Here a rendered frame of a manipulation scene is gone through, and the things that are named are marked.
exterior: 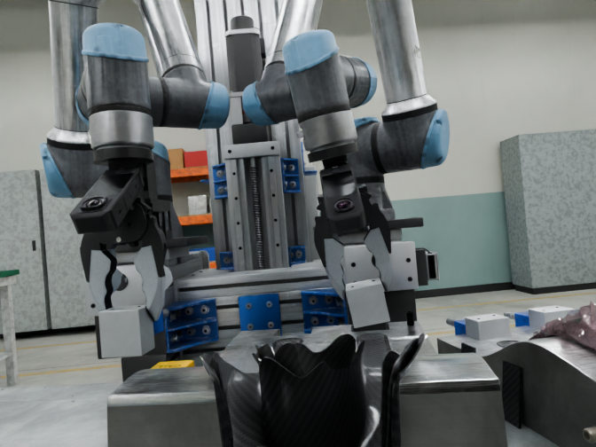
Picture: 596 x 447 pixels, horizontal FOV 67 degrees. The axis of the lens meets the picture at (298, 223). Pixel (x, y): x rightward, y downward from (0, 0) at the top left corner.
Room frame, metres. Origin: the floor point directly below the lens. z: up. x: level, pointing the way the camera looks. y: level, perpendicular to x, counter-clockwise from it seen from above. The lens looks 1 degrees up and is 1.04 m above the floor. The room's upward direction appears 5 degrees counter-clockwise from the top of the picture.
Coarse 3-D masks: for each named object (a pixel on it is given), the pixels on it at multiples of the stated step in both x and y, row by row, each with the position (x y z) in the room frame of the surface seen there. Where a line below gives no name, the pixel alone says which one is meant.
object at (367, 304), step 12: (348, 288) 0.62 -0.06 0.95; (360, 288) 0.61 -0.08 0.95; (372, 288) 0.61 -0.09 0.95; (348, 300) 0.62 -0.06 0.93; (360, 300) 0.62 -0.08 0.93; (372, 300) 0.61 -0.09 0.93; (384, 300) 0.61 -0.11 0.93; (360, 312) 0.62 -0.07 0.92; (372, 312) 0.62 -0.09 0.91; (384, 312) 0.61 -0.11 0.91; (360, 324) 0.62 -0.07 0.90; (372, 324) 0.62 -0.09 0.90
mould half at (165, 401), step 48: (240, 336) 0.65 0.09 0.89; (288, 336) 0.62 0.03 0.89; (336, 336) 0.60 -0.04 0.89; (144, 384) 0.33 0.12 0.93; (192, 384) 0.32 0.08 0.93; (432, 384) 0.29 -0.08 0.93; (480, 384) 0.29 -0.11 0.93; (144, 432) 0.31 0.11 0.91; (192, 432) 0.30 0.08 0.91; (432, 432) 0.28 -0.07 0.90; (480, 432) 0.28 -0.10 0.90
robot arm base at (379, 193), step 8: (368, 176) 1.00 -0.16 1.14; (376, 176) 1.01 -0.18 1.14; (368, 184) 1.00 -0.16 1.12; (376, 184) 1.00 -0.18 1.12; (384, 184) 1.03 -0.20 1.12; (368, 192) 0.99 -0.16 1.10; (376, 192) 1.00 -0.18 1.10; (384, 192) 1.01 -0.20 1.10; (376, 200) 0.99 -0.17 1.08; (384, 200) 1.01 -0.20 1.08; (384, 208) 0.99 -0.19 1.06; (392, 208) 1.02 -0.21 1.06; (392, 216) 1.01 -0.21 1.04
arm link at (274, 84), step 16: (288, 0) 0.83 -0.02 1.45; (304, 0) 0.82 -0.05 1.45; (320, 0) 0.85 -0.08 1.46; (288, 16) 0.80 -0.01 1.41; (304, 16) 0.81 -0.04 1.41; (288, 32) 0.79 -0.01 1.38; (304, 32) 0.80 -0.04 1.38; (272, 48) 0.79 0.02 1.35; (272, 64) 0.76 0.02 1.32; (272, 80) 0.74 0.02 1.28; (256, 96) 0.75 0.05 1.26; (272, 96) 0.73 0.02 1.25; (288, 96) 0.72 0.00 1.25; (256, 112) 0.76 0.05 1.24; (272, 112) 0.75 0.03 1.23; (288, 112) 0.74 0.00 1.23
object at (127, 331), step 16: (112, 320) 0.53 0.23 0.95; (128, 320) 0.53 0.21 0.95; (144, 320) 0.54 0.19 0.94; (160, 320) 0.59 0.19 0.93; (112, 336) 0.53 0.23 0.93; (128, 336) 0.53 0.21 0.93; (144, 336) 0.53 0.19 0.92; (112, 352) 0.53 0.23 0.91; (128, 352) 0.53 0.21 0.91; (144, 352) 0.53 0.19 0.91
